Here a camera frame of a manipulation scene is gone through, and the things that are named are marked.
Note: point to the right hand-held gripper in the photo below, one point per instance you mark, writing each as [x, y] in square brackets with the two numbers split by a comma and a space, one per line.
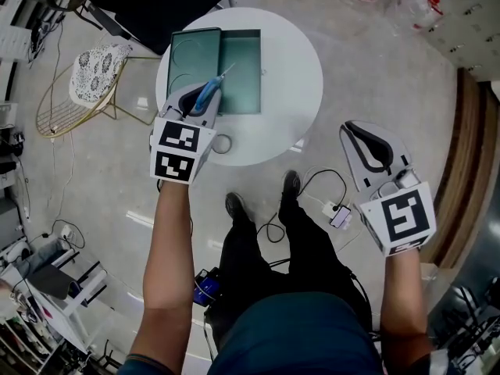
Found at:
[406, 217]

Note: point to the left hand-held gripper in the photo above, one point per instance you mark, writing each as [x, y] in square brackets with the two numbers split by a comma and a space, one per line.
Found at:
[176, 151]

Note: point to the green box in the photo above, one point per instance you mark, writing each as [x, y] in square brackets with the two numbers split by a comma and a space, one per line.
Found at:
[242, 72]

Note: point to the person's right forearm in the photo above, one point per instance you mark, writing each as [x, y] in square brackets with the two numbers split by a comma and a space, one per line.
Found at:
[402, 295]

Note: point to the person's left forearm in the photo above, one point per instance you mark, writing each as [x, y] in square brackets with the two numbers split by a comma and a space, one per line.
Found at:
[168, 256]

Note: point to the clear tape roll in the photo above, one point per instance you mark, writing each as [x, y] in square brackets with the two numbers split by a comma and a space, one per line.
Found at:
[231, 143]

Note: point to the smartphone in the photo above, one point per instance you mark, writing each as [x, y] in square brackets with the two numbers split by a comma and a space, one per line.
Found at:
[340, 217]

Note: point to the wooden steps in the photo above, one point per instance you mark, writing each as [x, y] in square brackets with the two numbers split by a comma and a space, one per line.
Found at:
[468, 162]

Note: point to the person's right black shoe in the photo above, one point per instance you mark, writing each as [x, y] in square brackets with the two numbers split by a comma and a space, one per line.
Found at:
[291, 184]

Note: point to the person's black shoe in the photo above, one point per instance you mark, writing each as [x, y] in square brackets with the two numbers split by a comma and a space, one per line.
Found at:
[291, 184]
[234, 205]

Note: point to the round white table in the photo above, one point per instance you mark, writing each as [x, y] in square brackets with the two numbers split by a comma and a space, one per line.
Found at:
[289, 92]

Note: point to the patterned white seat cushion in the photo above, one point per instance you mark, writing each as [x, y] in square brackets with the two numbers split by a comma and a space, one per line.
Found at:
[95, 70]

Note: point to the black mesh office chair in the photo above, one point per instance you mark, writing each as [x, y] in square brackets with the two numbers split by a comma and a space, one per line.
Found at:
[156, 6]

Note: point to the person's left black shoe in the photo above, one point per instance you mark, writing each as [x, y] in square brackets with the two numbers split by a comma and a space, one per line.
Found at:
[234, 205]

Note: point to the person's black trousers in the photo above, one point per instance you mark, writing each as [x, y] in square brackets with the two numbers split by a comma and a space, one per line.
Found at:
[304, 248]

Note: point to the grey locker cabinet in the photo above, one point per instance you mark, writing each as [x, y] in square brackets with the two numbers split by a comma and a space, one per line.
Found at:
[468, 26]

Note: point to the black device with blue screen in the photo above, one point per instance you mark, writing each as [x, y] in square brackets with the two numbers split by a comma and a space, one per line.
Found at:
[207, 287]

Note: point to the white shelf unit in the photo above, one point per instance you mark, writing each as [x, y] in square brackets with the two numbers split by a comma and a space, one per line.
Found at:
[15, 33]

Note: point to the person's teal shirt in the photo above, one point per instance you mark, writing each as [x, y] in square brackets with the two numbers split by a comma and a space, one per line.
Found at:
[293, 334]

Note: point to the white side table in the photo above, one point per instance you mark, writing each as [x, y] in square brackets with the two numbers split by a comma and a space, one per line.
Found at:
[58, 307]

